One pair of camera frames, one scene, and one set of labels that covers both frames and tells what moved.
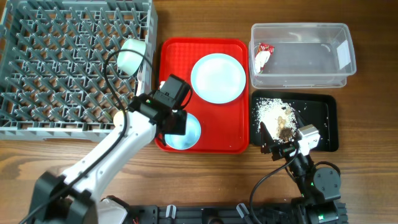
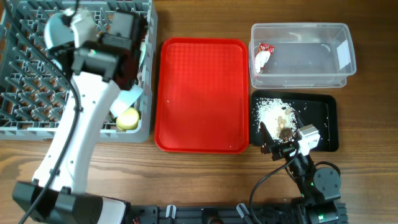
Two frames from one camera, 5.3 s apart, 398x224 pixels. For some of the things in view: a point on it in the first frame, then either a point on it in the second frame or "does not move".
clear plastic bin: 306,55 does not move
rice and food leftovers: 278,117 does not move
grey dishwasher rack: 53,58 does not move
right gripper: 268,144 does not move
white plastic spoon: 140,77 → 143,48
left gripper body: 178,126 → 130,81
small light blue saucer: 192,134 → 125,99
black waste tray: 314,108 does not move
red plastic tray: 224,126 does not move
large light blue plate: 217,78 → 82,28
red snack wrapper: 264,51 does not move
